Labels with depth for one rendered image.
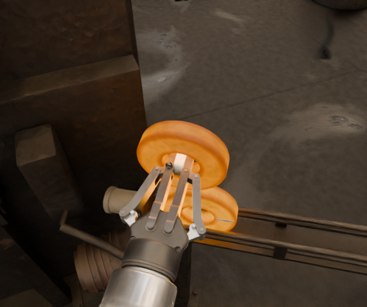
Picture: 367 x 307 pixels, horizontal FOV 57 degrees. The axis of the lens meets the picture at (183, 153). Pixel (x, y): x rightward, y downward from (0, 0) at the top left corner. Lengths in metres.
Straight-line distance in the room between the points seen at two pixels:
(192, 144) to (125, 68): 0.29
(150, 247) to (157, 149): 0.17
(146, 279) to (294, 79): 1.88
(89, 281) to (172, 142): 0.47
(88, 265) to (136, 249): 0.42
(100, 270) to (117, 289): 0.43
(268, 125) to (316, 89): 0.43
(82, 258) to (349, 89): 1.80
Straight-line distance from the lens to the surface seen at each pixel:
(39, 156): 0.71
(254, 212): 0.72
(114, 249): 0.82
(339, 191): 1.70
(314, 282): 1.46
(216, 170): 0.55
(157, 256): 0.44
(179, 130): 0.50
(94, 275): 0.87
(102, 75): 0.73
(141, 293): 0.42
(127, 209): 0.49
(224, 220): 0.67
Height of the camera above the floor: 1.31
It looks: 51 degrees down
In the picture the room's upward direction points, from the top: straight up
